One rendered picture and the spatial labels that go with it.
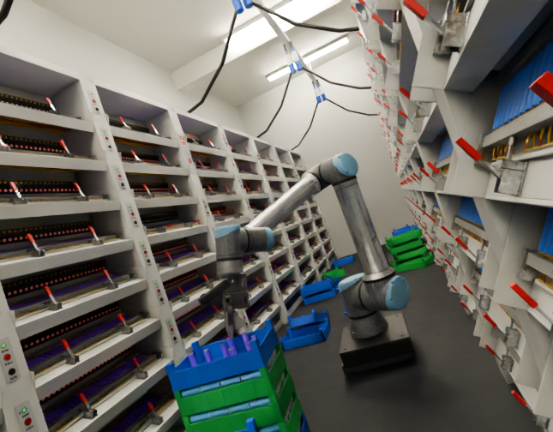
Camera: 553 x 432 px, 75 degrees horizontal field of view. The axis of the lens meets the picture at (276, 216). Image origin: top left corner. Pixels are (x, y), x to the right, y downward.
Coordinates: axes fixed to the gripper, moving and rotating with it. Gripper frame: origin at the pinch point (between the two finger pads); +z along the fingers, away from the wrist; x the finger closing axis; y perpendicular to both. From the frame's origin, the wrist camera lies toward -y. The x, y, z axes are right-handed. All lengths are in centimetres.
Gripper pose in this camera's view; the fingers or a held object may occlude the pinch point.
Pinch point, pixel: (228, 334)
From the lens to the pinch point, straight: 129.2
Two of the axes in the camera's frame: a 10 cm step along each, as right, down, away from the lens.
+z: 0.9, 9.9, -1.1
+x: -2.8, 1.3, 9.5
